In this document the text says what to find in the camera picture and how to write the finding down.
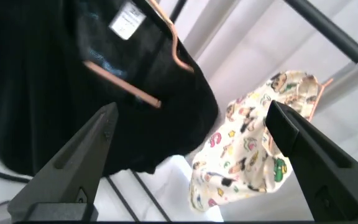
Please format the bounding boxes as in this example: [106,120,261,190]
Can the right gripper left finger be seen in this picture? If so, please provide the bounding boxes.
[7,101,119,222]

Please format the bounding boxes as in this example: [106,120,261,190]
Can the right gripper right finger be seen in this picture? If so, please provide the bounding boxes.
[265,100,358,222]

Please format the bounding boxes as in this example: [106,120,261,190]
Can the cream printed garment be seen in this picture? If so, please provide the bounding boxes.
[188,70,319,213]

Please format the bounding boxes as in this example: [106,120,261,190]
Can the black garment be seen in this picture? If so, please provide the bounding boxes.
[0,0,219,177]

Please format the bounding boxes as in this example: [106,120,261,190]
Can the black clothes rack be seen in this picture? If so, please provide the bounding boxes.
[104,0,358,222]

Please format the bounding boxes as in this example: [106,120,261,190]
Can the white curtain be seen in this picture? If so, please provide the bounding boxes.
[158,0,358,200]

